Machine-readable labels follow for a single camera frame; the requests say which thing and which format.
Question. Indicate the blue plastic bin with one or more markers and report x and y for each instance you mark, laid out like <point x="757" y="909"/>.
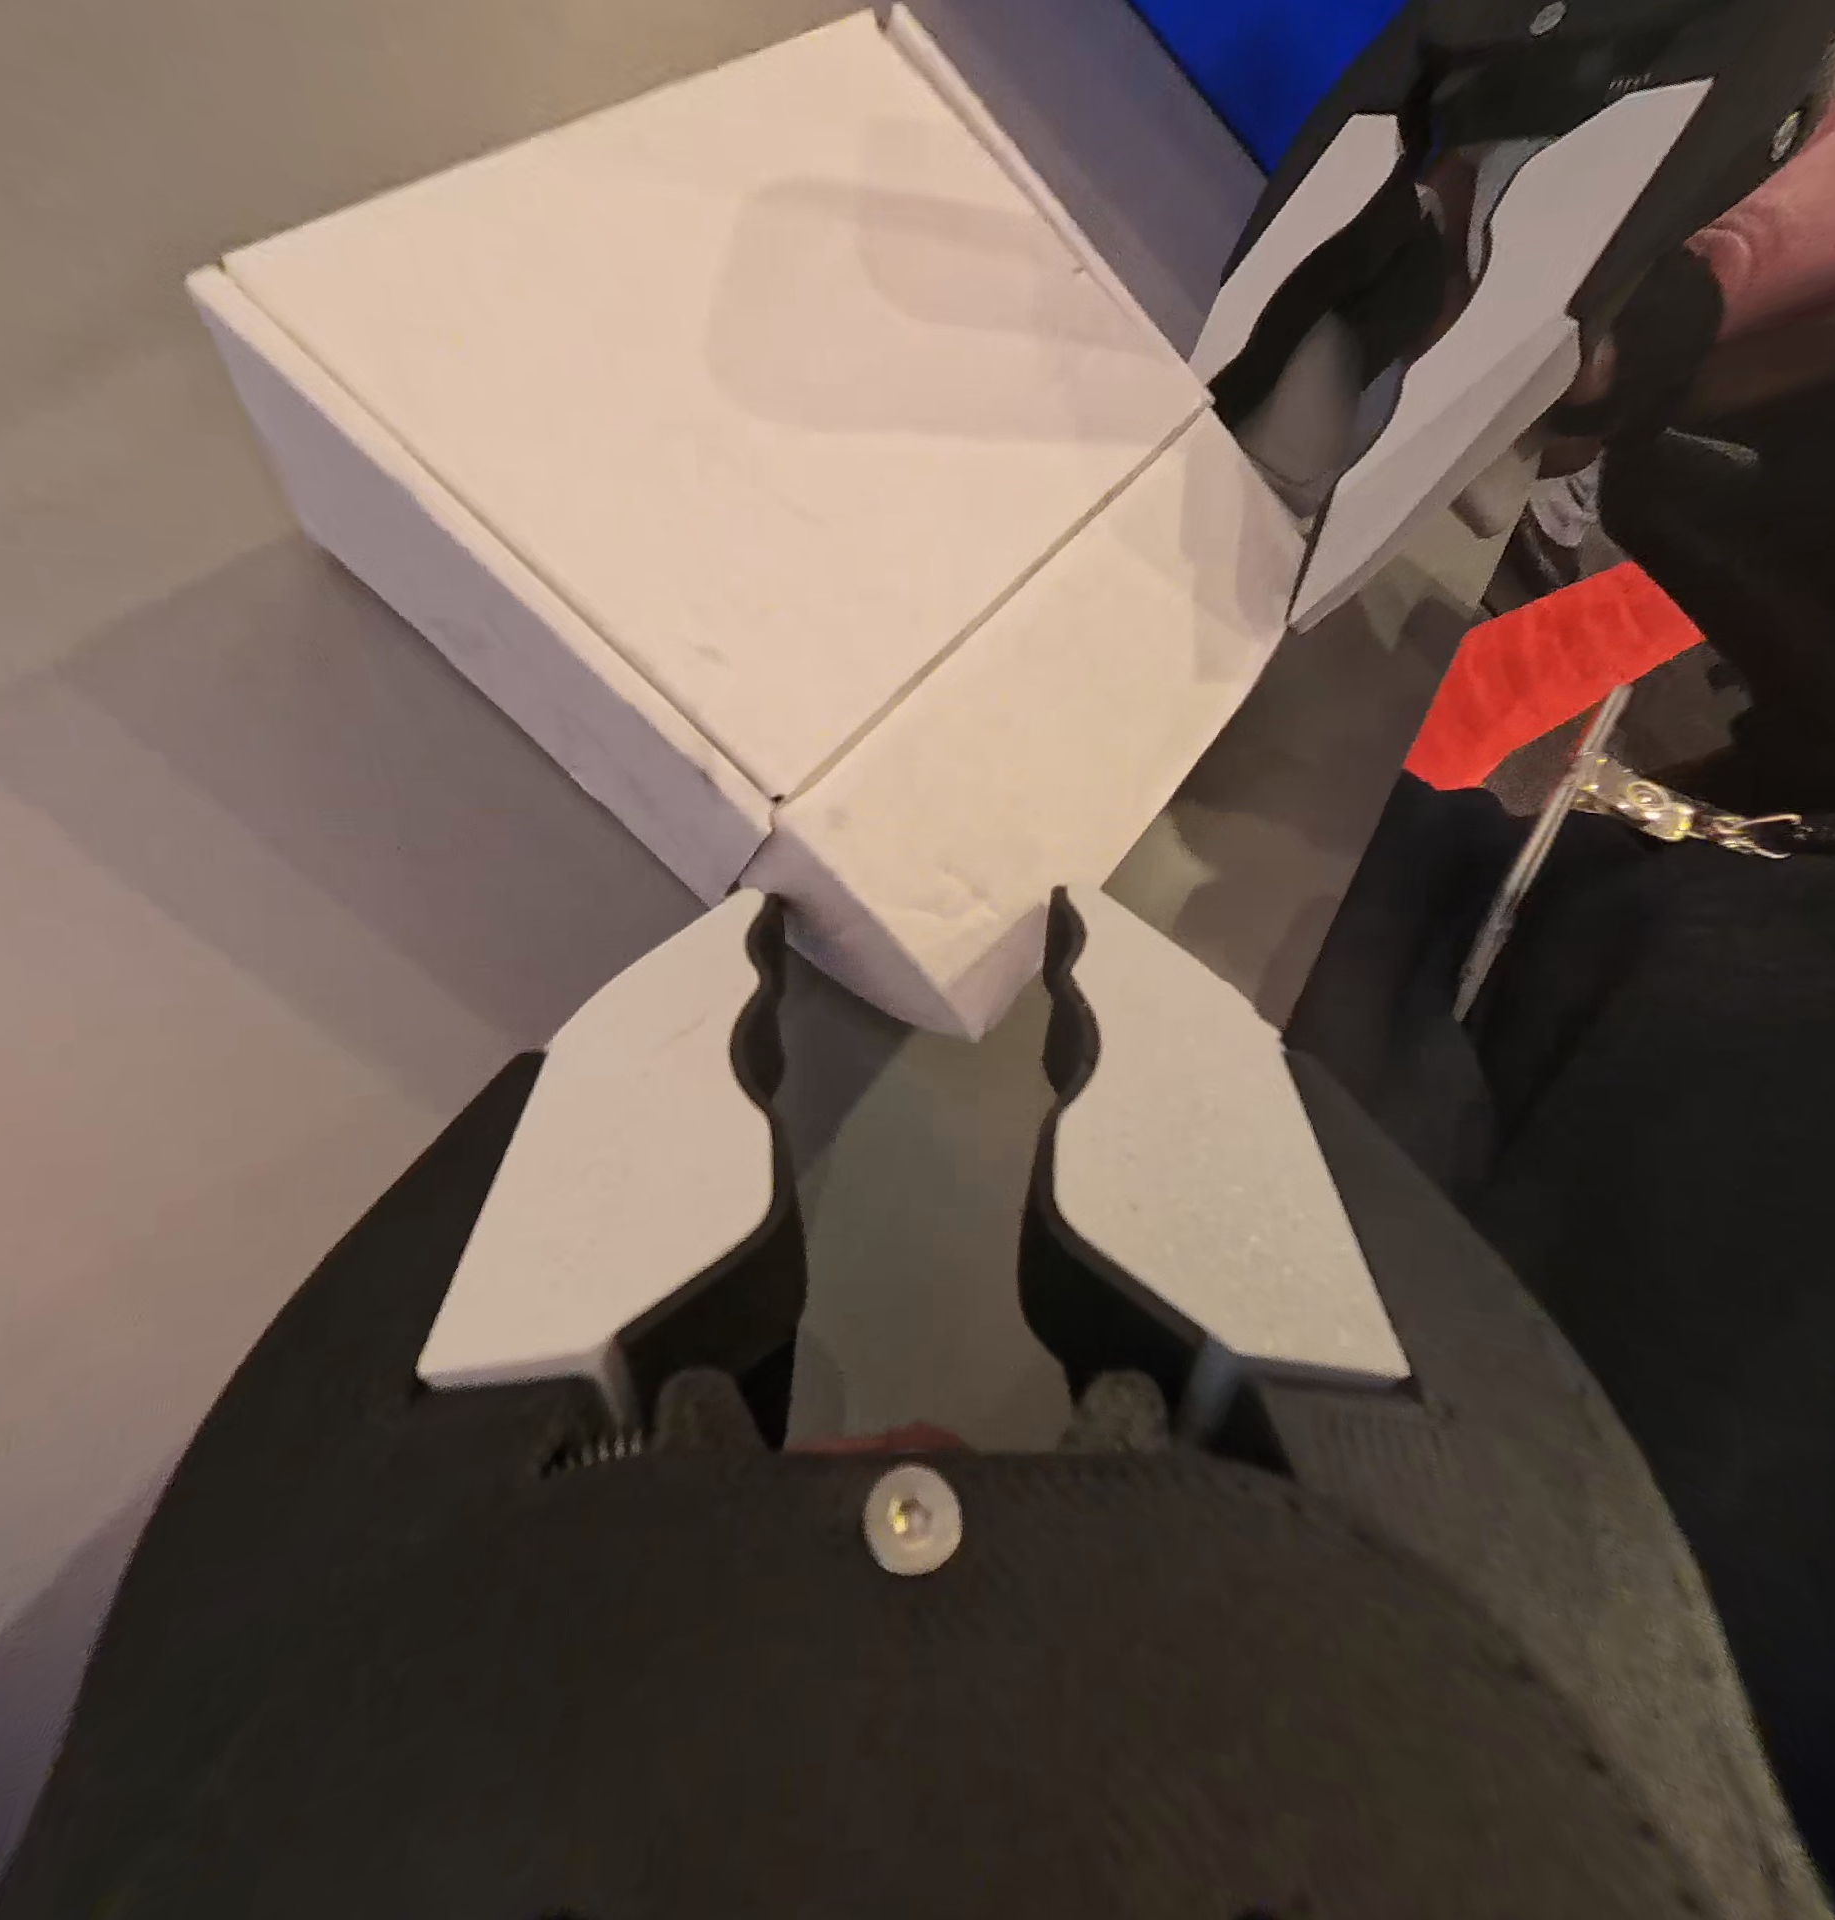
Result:
<point x="1279" y="60"/>

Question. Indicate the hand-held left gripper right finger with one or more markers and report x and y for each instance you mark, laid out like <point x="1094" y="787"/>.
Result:
<point x="1219" y="1201"/>

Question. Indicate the white cardboard box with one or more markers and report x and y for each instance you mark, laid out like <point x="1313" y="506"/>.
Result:
<point x="708" y="450"/>

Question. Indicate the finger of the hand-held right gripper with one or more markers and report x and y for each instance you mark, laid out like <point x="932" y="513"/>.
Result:
<point x="1517" y="300"/>
<point x="1279" y="255"/>

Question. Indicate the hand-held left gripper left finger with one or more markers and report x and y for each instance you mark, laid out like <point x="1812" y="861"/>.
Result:
<point x="603" y="1201"/>

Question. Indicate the person's right hand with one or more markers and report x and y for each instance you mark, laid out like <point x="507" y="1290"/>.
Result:
<point x="1817" y="286"/>

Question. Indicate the red object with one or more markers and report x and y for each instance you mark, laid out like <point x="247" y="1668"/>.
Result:
<point x="1547" y="676"/>

